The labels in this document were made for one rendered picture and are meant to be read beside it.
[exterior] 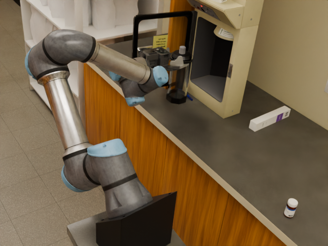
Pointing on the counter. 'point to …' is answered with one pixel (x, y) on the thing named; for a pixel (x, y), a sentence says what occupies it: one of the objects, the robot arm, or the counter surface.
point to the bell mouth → (223, 33)
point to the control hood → (225, 11)
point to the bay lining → (210, 51)
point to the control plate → (204, 9)
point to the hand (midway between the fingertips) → (180, 61)
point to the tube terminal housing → (239, 49)
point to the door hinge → (193, 31)
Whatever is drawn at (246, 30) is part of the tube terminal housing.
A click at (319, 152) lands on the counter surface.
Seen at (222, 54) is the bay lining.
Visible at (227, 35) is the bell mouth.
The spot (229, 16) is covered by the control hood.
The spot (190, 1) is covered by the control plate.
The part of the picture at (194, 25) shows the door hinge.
